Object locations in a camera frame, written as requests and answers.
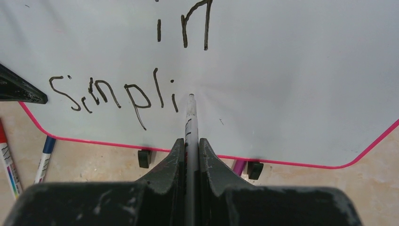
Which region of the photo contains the purple capped marker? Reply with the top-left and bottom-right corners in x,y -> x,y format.
232,160 -> 247,177

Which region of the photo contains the black marker without cap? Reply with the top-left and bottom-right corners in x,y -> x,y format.
184,94 -> 199,226

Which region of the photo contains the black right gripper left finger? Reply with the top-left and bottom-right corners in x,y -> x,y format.
4,138 -> 184,226

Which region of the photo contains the black whiteboard stand foot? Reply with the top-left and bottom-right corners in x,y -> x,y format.
247,161 -> 264,180

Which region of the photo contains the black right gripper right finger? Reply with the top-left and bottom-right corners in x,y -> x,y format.
199,138 -> 362,226

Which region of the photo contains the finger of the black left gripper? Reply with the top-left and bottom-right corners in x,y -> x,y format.
0,65 -> 48,104

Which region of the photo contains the red capped marker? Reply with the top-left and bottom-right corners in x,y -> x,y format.
0,122 -> 23,200

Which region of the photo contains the blue capped marker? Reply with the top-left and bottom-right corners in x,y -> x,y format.
34,136 -> 56,184

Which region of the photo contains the pink framed whiteboard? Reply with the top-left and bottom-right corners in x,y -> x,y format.
0,0 -> 399,169

